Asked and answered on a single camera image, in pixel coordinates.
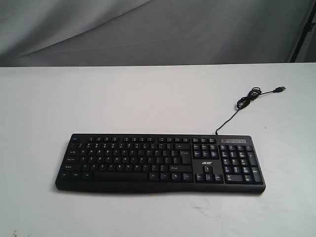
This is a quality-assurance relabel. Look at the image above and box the black acer keyboard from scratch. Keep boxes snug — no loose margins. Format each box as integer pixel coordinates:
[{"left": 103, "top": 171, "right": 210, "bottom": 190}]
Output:
[{"left": 55, "top": 134, "right": 266, "bottom": 194}]

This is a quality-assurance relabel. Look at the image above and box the grey fabric backdrop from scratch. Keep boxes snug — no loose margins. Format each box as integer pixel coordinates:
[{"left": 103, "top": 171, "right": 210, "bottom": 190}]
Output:
[{"left": 0, "top": 0, "right": 314, "bottom": 67}]

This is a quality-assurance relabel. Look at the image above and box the black light stand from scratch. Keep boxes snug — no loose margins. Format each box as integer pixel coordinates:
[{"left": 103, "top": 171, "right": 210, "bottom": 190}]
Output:
[{"left": 290, "top": 1, "right": 316, "bottom": 63}]

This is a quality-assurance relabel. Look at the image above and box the black keyboard usb cable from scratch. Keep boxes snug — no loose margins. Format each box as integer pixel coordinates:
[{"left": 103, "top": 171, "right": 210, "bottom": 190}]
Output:
[{"left": 215, "top": 85, "right": 287, "bottom": 136}]

